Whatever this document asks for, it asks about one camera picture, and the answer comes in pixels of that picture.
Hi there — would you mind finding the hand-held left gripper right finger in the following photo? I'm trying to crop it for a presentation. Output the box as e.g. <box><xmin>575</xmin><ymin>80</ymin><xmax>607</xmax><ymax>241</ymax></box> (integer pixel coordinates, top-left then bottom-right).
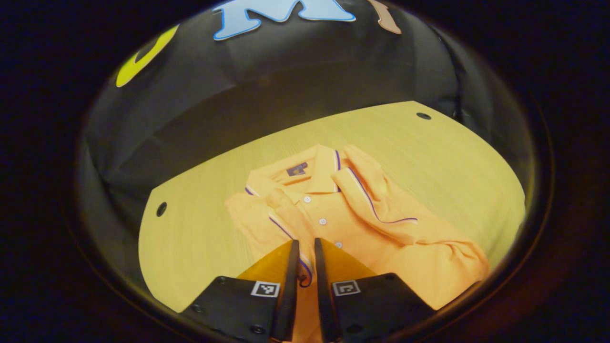
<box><xmin>313</xmin><ymin>237</ymin><xmax>436</xmax><ymax>343</ymax></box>

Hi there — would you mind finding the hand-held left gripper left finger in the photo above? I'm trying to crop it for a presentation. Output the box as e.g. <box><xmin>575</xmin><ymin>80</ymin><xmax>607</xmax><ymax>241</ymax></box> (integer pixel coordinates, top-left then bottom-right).
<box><xmin>183</xmin><ymin>240</ymin><xmax>300</xmax><ymax>342</ymax></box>

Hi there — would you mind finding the orange T-shirt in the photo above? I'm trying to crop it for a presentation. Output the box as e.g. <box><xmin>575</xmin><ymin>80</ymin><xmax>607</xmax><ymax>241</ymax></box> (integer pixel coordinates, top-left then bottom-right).
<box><xmin>224</xmin><ymin>144</ymin><xmax>491</xmax><ymax>343</ymax></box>

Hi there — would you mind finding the black backdrop cloth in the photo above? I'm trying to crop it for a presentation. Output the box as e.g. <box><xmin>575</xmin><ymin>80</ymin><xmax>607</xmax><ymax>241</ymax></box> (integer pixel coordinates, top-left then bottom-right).
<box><xmin>76</xmin><ymin>0</ymin><xmax>532</xmax><ymax>305</ymax></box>

